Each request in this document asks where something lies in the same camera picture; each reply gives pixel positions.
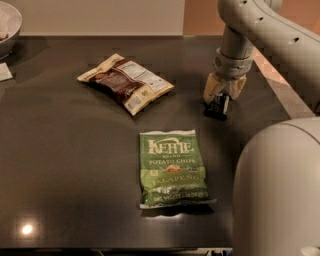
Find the brown and cream chip bag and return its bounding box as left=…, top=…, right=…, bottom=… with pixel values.
left=77, top=54, right=174, bottom=116

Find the white paper napkin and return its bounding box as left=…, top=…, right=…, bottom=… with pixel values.
left=0, top=63, right=13, bottom=81

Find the white bowl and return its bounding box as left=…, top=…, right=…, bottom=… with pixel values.
left=0, top=1, right=22, bottom=59

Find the green jalapeno chip bag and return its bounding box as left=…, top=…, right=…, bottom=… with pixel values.
left=139, top=130, right=215, bottom=209

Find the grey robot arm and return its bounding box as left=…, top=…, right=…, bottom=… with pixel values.
left=213, top=0, right=320, bottom=256

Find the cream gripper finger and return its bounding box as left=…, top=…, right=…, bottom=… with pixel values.
left=229, top=75, right=247, bottom=100
left=203, top=72, right=226, bottom=104

